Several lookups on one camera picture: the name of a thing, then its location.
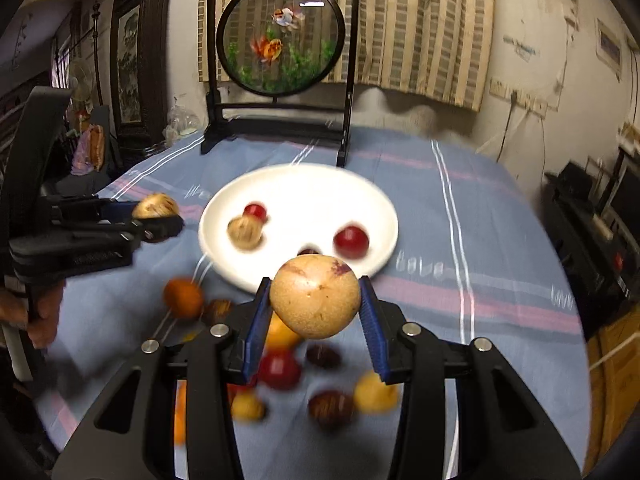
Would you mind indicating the white electric fan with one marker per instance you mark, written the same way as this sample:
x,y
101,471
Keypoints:
x,y
80,80

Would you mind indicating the black cabinet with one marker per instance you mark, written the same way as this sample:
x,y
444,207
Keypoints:
x,y
575,240

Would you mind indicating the clear plastic bag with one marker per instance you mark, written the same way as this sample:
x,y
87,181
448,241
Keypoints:
x,y
177,120

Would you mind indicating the blue striped tablecloth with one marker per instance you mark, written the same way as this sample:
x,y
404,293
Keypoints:
x,y
475,260

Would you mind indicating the orange mandarin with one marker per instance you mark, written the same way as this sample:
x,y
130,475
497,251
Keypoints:
x,y
180,415
183,299

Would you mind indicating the round goldfish screen ornament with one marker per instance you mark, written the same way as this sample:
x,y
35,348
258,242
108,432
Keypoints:
x,y
280,30

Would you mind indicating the small tan longan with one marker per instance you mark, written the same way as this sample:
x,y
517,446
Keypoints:
x,y
247,407

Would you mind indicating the dark purple plum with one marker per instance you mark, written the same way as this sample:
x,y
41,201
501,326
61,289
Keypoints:
x,y
331,410
323,356
309,252

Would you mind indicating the small framed wall picture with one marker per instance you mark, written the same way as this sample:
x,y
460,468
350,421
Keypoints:
x,y
610,50

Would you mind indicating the orange yellow persimmon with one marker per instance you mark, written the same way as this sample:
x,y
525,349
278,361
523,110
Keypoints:
x,y
280,340

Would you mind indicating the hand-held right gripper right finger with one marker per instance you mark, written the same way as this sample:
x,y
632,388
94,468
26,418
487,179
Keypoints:
x,y
372,330

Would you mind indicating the computer monitor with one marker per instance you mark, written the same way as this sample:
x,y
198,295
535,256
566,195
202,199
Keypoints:
x,y
625,180

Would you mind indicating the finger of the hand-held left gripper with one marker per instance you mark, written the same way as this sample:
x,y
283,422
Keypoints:
x,y
150,231
119,208

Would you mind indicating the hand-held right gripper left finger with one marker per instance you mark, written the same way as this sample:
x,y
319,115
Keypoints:
x,y
256,330

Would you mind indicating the tan passion fruit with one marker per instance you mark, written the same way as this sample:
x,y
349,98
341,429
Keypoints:
x,y
315,295

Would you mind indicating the dark framed painting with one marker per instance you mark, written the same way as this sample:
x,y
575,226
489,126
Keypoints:
x,y
127,60

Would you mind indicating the large red plum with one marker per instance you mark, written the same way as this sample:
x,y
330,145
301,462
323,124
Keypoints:
x,y
279,370

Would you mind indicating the white oval plate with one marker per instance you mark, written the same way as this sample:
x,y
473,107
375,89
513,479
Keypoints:
x,y
310,200

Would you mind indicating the person's left hand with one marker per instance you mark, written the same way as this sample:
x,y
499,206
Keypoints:
x,y
42,310

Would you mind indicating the black hat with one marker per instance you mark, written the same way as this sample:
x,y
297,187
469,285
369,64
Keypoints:
x,y
575,177

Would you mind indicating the white wall power socket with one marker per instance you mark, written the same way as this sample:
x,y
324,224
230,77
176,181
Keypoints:
x,y
520,94

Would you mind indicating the striped beige curtain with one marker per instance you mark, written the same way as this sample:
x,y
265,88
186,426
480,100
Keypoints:
x,y
425,35

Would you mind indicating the pink cloth bag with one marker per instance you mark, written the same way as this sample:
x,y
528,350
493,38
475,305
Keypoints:
x,y
92,147

